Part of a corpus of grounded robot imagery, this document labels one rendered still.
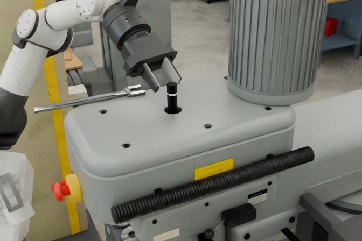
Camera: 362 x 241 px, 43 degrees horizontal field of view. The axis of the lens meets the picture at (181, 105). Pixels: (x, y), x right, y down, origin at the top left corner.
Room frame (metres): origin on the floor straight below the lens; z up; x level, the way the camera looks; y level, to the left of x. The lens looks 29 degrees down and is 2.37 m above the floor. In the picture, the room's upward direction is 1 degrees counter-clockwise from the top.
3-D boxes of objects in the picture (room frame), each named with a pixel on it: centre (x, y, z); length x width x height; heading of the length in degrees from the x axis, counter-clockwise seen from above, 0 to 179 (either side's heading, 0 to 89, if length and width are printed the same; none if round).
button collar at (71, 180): (0.76, 0.23, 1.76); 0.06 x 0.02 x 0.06; 25
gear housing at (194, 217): (0.87, -0.02, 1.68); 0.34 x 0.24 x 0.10; 115
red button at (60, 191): (0.75, 0.25, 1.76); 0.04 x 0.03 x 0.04; 25
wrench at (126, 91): (0.90, 0.20, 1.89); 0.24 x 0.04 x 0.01; 112
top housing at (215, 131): (0.86, 0.00, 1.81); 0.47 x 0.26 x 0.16; 115
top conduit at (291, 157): (0.74, -0.08, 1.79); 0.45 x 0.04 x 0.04; 115
